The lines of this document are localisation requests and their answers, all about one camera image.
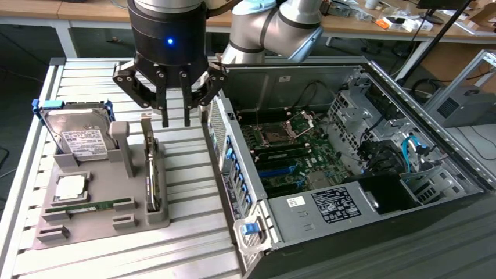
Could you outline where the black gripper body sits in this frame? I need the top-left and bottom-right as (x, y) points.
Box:
(126, 5), (209, 88)

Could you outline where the graphics card with metal bracket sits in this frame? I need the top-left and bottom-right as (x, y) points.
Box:
(140, 112), (164, 213)

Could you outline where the open grey PC case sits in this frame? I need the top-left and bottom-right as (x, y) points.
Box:
(198, 55), (496, 279)

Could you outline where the wooden desk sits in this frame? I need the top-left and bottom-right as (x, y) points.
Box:
(0, 0), (233, 58)
(321, 0), (496, 59)

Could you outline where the CPU socket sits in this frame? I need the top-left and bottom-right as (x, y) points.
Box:
(250, 121), (298, 148)

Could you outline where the metal socket cover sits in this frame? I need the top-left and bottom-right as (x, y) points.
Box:
(285, 110), (317, 137)

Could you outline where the dark RAM stick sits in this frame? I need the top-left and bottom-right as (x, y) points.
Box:
(254, 146), (312, 163)

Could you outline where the grey printed parts rack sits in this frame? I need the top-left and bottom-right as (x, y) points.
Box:
(32, 120), (170, 251)

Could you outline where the green motherboard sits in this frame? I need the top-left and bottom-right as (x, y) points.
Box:
(240, 109), (349, 198)

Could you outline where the perforated metal drive cage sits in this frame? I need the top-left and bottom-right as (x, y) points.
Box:
(328, 72), (392, 146)

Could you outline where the silver CPU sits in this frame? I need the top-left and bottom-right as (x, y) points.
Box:
(53, 176), (86, 201)

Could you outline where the silver chipset heatsink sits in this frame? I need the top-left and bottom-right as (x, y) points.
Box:
(308, 171), (334, 187)

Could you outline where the green RAM stick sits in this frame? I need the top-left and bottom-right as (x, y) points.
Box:
(45, 197), (132, 214)

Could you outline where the orange and white box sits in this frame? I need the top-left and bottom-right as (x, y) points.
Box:
(373, 16), (408, 31)

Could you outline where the grey power supply unit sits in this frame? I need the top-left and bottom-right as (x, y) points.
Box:
(266, 181), (378, 244)

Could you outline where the black tripod pole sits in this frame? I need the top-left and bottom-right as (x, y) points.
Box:
(394, 0), (476, 85)

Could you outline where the black monitor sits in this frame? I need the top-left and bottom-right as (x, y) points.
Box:
(416, 0), (468, 24)

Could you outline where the grey computer tower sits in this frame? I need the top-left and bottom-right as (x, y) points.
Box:
(424, 85), (496, 128)

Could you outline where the metal disk bay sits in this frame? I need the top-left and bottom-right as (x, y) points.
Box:
(398, 167), (472, 206)

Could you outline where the cardboard box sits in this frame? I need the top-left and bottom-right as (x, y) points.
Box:
(468, 0), (496, 28)

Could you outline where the hard disk with blue bracket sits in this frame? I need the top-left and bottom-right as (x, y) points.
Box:
(30, 98), (117, 162)

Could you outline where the light blue wire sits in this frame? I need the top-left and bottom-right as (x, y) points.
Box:
(401, 132), (433, 174)

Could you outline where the aluminium profile frame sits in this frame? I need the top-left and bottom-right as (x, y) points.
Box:
(424, 48), (496, 111)

